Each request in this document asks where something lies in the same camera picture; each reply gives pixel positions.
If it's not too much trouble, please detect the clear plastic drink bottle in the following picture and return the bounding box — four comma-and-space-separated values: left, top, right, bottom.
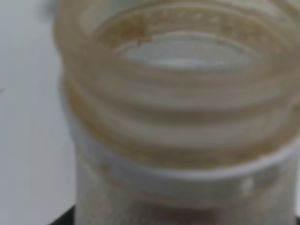
54, 0, 300, 225

